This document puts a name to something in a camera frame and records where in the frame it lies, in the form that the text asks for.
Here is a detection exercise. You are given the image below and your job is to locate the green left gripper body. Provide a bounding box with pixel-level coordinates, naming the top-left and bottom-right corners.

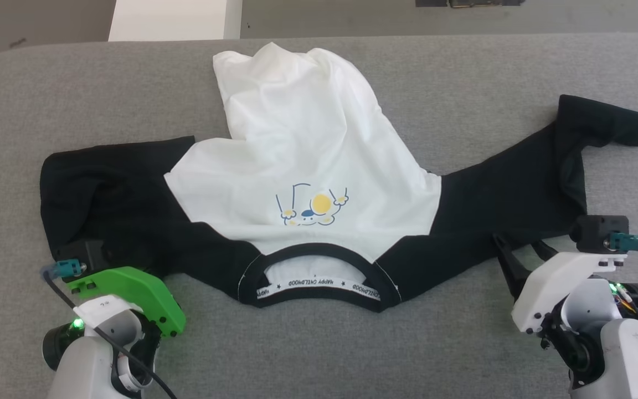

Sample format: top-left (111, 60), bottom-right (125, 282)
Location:
top-left (66, 266), bottom-right (187, 339)

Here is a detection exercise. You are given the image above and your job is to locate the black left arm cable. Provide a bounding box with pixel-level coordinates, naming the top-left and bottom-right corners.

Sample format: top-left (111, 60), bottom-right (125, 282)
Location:
top-left (41, 259), bottom-right (179, 399)

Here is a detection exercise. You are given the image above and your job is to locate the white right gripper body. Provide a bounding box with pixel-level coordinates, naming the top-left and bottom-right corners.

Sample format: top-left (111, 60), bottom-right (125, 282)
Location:
top-left (511, 252), bottom-right (628, 335)

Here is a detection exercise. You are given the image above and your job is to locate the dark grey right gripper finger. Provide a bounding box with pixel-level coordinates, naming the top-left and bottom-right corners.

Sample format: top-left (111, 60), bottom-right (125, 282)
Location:
top-left (531, 239), bottom-right (559, 263)
top-left (492, 232), bottom-right (532, 301)

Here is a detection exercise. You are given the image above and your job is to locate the white box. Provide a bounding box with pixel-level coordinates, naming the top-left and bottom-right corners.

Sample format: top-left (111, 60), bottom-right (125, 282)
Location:
top-left (108, 0), bottom-right (242, 42)

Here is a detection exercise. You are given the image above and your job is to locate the black and white shirt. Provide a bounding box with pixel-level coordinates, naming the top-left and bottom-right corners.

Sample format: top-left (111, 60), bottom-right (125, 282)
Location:
top-left (39, 42), bottom-right (638, 314)

